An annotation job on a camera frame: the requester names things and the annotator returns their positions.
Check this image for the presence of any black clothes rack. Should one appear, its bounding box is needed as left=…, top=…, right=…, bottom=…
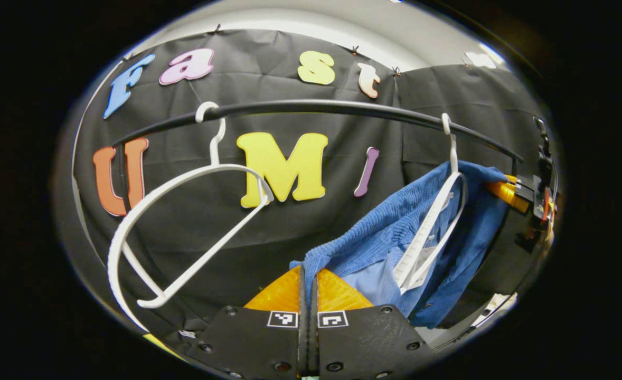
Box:
left=111, top=99, right=524, bottom=212

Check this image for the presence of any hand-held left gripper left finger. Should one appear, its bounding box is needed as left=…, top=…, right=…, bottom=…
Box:
left=184, top=265, right=309, bottom=380

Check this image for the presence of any empty white hanger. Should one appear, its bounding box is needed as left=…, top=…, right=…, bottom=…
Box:
left=107, top=101, right=275, bottom=311

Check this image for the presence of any blue corduroy shirt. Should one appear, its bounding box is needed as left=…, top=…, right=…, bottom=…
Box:
left=289, top=160, right=511, bottom=329

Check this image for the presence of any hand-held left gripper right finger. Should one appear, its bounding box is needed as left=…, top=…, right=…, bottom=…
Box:
left=309, top=268, right=439, bottom=380

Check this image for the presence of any black backdrop cloth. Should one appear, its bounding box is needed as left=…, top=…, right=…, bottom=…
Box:
left=71, top=29, right=554, bottom=354

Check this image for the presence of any white hanger with shirt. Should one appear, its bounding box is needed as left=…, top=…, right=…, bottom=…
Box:
left=393, top=112, right=469, bottom=295

